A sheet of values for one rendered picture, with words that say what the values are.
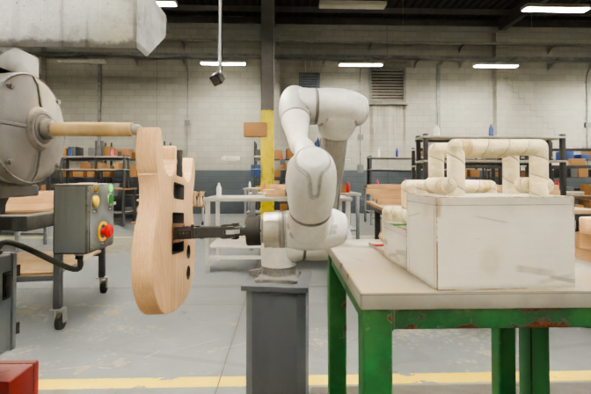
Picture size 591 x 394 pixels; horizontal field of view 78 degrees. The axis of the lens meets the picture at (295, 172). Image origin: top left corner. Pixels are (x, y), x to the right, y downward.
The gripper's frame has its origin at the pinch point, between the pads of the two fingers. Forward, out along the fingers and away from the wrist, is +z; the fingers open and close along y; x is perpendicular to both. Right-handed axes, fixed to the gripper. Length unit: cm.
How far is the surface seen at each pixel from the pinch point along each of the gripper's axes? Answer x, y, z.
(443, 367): -89, 137, -119
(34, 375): -39, 18, 45
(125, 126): 24.7, -9.7, 10.0
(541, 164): 12, -25, -75
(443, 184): 9, -24, -56
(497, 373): -49, 32, -94
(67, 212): 6.0, 12.9, 35.3
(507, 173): 11, -16, -74
